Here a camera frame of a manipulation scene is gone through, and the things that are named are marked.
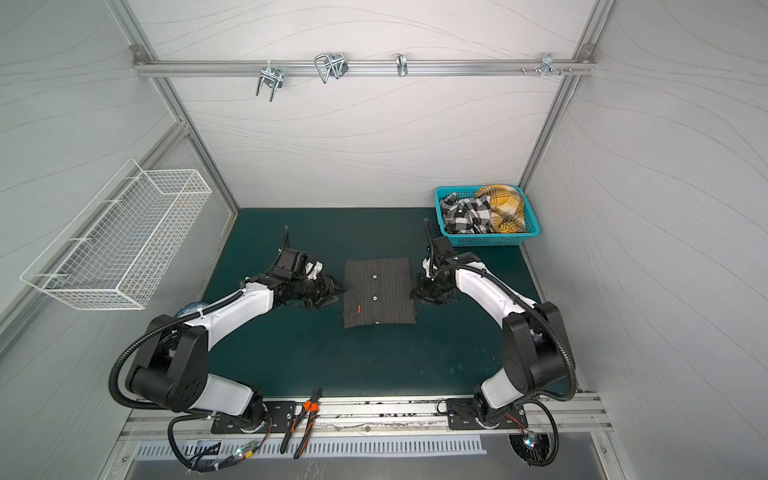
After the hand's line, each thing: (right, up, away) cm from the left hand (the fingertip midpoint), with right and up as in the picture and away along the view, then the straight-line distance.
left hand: (349, 289), depth 86 cm
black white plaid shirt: (+40, +23, +20) cm, 50 cm away
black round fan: (+47, -36, -14) cm, 61 cm away
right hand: (+21, -1, +1) cm, 21 cm away
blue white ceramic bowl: (-48, -6, +2) cm, 48 cm away
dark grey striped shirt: (+8, -2, +6) cm, 10 cm away
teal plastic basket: (+46, +14, +18) cm, 51 cm away
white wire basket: (-52, +12, -17) cm, 56 cm away
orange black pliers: (-8, -28, -11) cm, 31 cm away
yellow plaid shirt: (+54, +26, +20) cm, 63 cm away
